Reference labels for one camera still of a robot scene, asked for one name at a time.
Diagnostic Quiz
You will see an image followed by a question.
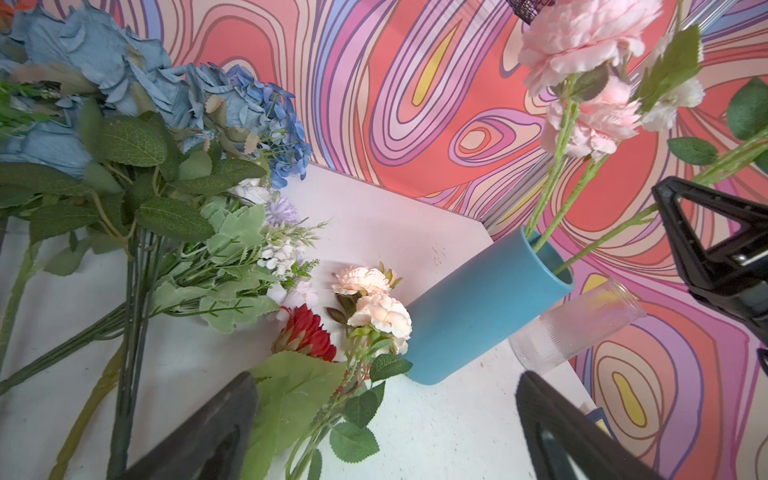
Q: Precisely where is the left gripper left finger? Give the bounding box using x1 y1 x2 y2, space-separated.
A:
118 372 258 479

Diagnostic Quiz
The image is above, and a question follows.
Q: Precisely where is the blue book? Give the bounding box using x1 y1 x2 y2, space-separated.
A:
580 403 617 441

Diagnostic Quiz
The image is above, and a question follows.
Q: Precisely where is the orange flower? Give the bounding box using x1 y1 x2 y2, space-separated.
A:
0 0 38 18

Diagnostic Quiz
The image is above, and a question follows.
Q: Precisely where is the blue hydrangea bunch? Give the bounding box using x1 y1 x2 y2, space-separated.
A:
1 4 315 479

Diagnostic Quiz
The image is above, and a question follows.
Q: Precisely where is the red flower stem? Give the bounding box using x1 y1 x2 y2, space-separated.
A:
240 305 346 479

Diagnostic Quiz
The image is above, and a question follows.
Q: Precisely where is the clear glass vase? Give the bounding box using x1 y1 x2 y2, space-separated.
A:
509 280 646 374

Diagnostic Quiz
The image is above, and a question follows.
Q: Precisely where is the peach carnation stem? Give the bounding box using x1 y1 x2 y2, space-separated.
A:
284 264 413 479

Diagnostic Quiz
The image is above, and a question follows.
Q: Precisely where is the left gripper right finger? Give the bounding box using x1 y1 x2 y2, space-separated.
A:
516 371 659 480

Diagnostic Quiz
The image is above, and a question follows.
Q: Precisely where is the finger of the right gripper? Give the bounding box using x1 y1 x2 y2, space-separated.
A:
652 177 767 343

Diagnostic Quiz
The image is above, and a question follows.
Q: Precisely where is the pink rose stem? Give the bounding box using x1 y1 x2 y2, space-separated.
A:
520 1 662 251

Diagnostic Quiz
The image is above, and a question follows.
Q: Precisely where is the teal ceramic vase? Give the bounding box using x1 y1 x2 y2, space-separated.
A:
405 229 574 385

